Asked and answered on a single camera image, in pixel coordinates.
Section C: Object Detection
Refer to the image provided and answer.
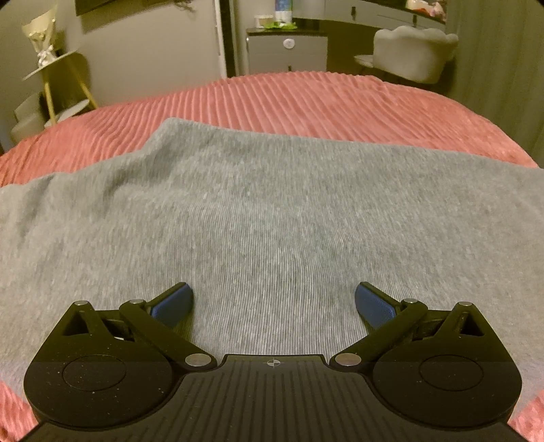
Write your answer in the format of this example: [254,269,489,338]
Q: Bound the grey pants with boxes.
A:
[0,118,544,383]

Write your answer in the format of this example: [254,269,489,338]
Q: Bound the green curtain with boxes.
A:
[444,0,544,167]

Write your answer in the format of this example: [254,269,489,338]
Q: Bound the grey desk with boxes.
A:
[292,0,447,31]

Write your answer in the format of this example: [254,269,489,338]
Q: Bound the white upholstered chair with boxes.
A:
[354,24,460,86]

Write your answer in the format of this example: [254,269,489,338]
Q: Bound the yellow side table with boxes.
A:
[21,49,100,128]

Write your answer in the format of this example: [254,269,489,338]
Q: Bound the pink ribbed bedspread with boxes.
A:
[0,71,538,442]

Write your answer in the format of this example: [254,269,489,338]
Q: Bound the cream paper bouquet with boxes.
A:
[21,6,65,69]

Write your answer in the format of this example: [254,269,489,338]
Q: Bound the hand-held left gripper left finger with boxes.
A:
[42,282,217,370]

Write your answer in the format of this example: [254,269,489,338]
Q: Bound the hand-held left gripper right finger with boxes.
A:
[329,281,504,370]

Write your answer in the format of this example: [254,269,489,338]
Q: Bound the pink desk clutter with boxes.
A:
[404,0,448,18]

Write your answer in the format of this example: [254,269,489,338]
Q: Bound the white stool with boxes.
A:
[11,92,48,146]

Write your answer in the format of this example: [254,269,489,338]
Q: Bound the grey bedside cabinet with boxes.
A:
[245,27,329,77]

